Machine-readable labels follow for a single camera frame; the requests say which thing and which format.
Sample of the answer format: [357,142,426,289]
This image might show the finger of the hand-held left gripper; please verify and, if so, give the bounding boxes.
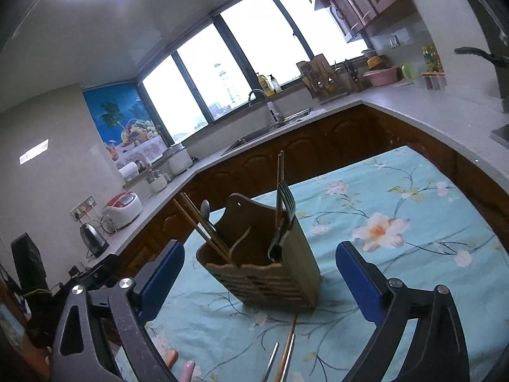
[69,252,122,290]

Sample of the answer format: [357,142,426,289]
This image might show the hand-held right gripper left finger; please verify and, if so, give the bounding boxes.
[50,240,186,382]

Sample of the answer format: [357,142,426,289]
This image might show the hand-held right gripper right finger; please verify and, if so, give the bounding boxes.
[336,241,472,382]

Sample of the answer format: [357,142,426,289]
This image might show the wooden utensil holder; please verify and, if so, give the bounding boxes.
[196,193,322,312]

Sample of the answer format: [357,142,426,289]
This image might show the metal fork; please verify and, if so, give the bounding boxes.
[267,207,293,260]
[277,180,298,247]

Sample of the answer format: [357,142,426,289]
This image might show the chopstick with red patterned end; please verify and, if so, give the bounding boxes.
[275,314,298,382]

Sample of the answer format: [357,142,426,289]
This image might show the person's left hand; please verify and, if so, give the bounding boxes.
[164,348,196,382]

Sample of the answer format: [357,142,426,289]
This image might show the steel electric kettle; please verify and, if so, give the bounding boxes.
[80,223,110,259]

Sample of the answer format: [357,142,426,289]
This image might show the teal floral tablecloth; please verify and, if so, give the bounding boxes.
[115,145,509,382]

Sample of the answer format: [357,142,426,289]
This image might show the red and white rice cooker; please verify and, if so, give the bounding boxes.
[101,191,143,231]

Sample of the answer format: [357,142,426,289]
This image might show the metal spoon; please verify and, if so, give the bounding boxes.
[200,200,219,243]

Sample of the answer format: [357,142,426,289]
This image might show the white jar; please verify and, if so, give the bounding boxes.
[148,173,169,194]

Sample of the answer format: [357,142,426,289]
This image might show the paper towel roll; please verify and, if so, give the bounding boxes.
[118,162,141,186]

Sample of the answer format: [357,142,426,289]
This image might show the white cooker pot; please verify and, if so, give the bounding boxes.
[162,143,194,176]

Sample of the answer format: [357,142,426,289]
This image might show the brown base cabinets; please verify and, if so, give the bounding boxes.
[115,103,509,271]

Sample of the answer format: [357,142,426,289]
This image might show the tropical fruit print window blind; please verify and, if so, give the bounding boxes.
[82,85,168,162]

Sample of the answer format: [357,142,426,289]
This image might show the steel sink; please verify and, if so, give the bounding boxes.
[220,107,313,156]

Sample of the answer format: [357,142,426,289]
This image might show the grey kitchen countertop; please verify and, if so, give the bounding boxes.
[81,69,509,265]

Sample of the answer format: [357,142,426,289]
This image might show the chrome faucet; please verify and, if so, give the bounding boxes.
[248,88,284,124]

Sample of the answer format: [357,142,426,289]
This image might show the knife block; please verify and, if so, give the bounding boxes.
[343,60,365,92]

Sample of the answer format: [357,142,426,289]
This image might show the steel hob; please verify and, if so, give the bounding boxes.
[490,123,509,150]

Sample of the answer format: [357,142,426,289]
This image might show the pink basin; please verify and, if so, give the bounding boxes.
[363,67,400,87]

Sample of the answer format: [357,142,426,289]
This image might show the wooden cutting board rack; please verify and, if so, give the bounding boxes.
[295,53,350,103]

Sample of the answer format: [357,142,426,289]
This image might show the kitchen window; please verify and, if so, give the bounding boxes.
[137,0,369,146]

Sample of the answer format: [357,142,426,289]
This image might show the wall socket strip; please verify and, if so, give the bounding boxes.
[70,195,98,222]

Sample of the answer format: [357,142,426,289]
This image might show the black pan handle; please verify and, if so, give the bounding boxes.
[454,46,509,114]

